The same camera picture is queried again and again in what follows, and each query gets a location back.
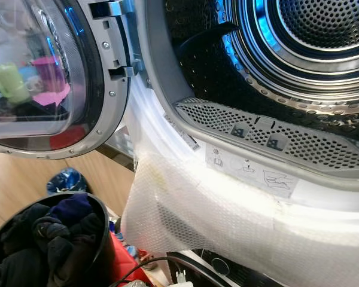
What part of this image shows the black clothes pile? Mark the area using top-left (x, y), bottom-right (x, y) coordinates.
top-left (0, 203), bottom-right (108, 287)

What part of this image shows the white front-loading washing machine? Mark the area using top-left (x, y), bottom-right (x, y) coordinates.
top-left (121, 0), bottom-right (359, 287)

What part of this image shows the round glass washer door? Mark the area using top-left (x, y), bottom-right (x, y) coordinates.
top-left (0, 0), bottom-right (139, 160)

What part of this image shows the blue round container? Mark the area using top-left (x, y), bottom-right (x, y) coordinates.
top-left (47, 167), bottom-right (88, 195)

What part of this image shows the dark navy garment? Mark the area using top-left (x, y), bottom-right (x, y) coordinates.
top-left (49, 193), bottom-right (92, 227)

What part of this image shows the black round laundry basket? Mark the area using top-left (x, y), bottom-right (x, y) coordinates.
top-left (0, 192), bottom-right (112, 287)

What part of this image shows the red plastic object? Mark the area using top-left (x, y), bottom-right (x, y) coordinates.
top-left (109, 232), bottom-right (143, 287)

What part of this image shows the white barcode label strip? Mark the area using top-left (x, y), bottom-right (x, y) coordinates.
top-left (164, 112), bottom-right (202, 151)

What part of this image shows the clear bubble wrap sheet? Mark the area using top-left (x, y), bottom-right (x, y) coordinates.
top-left (121, 149), bottom-right (359, 287)

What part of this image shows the white instruction sticker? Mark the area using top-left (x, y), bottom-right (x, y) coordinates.
top-left (205, 142), bottom-right (300, 200)

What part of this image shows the grey perforated lint filter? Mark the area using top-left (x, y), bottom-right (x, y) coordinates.
top-left (174, 97), bottom-right (359, 170)

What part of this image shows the perforated steel washer drum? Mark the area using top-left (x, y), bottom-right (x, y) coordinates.
top-left (166, 0), bottom-right (359, 133)

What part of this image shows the black cable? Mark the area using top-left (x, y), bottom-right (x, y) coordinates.
top-left (126, 257), bottom-right (210, 287)

